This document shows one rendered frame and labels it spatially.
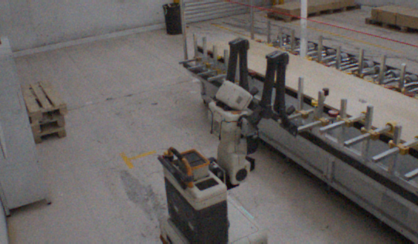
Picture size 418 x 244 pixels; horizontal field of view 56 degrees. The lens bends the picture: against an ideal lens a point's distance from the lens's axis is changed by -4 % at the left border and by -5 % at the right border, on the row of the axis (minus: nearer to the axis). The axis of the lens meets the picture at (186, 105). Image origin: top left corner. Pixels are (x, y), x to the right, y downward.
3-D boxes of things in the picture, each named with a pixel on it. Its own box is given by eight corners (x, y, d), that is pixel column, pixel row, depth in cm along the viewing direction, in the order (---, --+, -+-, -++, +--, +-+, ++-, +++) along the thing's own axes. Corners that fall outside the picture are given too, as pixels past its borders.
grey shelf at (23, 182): (6, 217, 379) (-42, 66, 317) (1, 174, 454) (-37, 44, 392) (51, 203, 396) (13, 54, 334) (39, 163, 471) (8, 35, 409)
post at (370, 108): (363, 164, 297) (370, 106, 277) (360, 162, 299) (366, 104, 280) (366, 162, 298) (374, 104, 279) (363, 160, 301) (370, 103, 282)
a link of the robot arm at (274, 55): (263, 49, 256) (273, 52, 248) (280, 49, 263) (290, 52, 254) (253, 114, 271) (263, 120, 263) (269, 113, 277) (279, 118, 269)
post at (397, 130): (389, 186, 278) (399, 126, 259) (385, 184, 281) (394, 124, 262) (392, 184, 279) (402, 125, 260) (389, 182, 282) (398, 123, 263)
